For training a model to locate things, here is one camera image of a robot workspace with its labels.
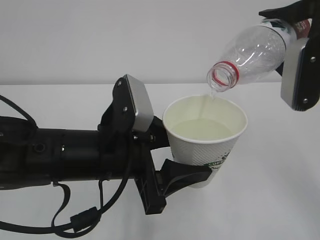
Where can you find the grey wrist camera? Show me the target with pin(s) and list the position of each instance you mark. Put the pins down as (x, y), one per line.
(300, 82)
(132, 108)

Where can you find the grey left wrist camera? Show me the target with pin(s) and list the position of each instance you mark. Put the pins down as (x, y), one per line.
(132, 108)

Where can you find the clear water bottle red label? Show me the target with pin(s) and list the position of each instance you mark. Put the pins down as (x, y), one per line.
(255, 52)

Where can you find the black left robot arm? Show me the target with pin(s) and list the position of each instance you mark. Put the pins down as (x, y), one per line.
(32, 156)

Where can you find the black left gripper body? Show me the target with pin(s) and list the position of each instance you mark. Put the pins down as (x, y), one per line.
(141, 168)

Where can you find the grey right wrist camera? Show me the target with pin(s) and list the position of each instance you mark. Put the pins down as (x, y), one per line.
(300, 82)

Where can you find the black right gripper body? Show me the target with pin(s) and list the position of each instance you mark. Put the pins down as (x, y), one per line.
(312, 20)

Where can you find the white paper cup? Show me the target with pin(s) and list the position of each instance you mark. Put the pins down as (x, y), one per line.
(202, 131)

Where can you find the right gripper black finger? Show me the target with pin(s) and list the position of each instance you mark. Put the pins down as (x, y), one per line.
(292, 13)

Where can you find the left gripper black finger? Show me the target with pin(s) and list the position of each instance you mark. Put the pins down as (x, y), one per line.
(174, 176)
(159, 137)

